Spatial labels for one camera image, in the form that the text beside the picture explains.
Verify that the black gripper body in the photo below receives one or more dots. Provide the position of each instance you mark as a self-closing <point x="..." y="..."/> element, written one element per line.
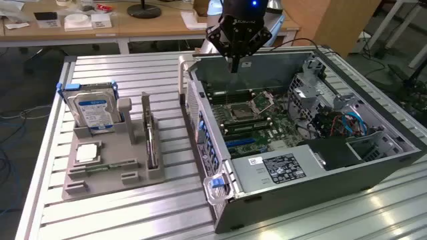
<point x="243" y="15"/>

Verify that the green graphics card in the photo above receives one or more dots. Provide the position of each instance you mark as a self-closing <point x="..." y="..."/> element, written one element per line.
<point x="151" y="140"/>

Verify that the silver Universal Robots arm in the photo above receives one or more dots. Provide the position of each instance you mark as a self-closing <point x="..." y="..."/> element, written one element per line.
<point x="210" y="46"/>

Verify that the white booklet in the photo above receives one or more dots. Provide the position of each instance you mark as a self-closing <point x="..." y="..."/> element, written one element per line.
<point x="193" y="21"/>

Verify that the cardboard box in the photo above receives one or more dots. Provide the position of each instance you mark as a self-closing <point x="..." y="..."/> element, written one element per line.
<point x="200" y="7"/>

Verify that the metal socket cover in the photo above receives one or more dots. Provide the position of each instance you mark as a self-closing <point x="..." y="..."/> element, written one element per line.
<point x="263" y="100"/>

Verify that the black lamp base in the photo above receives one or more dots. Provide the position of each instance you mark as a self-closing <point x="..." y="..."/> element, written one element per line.
<point x="143" y="11"/>

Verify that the wooden cabinet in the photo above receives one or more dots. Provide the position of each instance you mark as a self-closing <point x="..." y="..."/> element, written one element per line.
<point x="340" y="25"/>

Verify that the metal disk bay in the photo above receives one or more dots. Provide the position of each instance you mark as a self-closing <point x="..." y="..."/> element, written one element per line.
<point x="307" y="92"/>

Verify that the CPU socket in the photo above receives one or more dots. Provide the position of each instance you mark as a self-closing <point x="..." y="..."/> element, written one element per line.
<point x="240" y="111"/>

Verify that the green RAM stick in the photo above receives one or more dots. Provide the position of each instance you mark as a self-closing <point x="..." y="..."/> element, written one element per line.
<point x="248" y="125"/>
<point x="97" y="168"/>

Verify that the plain white box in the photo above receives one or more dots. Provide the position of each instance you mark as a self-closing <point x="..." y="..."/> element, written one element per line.
<point x="100" y="21"/>

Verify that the green motherboard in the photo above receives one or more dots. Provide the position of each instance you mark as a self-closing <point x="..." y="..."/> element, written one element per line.
<point x="276" y="127"/>

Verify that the red small packet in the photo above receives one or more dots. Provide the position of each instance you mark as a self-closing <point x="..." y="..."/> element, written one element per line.
<point x="104" y="8"/>

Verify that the blue expansion slot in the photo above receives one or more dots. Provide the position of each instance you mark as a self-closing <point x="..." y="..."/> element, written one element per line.
<point x="238" y="142"/>

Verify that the white box with tape roll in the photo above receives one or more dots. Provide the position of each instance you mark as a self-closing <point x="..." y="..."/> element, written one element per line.
<point x="77" y="22"/>

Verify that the black floor stand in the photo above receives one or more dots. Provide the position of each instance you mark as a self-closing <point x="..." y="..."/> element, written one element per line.
<point x="400" y="72"/>

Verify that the hard disk with blue caddy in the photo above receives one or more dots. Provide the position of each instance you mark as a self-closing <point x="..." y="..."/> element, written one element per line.
<point x="93" y="112"/>

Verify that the white tape roll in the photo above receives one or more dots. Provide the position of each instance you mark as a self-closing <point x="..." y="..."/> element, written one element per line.
<point x="63" y="2"/>

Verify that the wooden desk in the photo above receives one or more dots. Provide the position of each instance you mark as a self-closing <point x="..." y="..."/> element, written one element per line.
<point x="49" y="33"/>

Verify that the black plastic shroud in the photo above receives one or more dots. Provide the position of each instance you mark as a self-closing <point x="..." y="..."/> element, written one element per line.
<point x="334" y="152"/>

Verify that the white box with black top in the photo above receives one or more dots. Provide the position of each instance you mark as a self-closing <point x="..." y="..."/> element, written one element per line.
<point x="47" y="18"/>

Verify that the grey parts rack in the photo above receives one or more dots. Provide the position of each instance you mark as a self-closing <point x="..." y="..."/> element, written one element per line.
<point x="113" y="147"/>

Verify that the grey power supply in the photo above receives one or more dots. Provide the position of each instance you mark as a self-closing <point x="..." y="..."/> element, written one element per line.
<point x="254" y="175"/>

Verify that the black chair base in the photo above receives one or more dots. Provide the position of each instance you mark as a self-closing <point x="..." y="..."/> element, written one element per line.
<point x="33" y="57"/>

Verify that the blue case latch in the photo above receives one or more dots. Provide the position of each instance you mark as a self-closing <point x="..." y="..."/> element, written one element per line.
<point x="216" y="182"/>

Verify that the white paper card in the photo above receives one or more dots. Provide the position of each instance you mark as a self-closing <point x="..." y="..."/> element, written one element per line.
<point x="16" y="25"/>

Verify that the silver CPU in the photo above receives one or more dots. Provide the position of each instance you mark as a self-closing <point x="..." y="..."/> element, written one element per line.
<point x="87" y="153"/>

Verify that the open black PC case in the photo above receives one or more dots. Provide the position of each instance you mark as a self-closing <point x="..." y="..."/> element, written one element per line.
<point x="300" y="200"/>

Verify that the white table frame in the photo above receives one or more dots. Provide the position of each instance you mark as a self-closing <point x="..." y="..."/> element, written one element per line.
<point x="402" y="27"/>

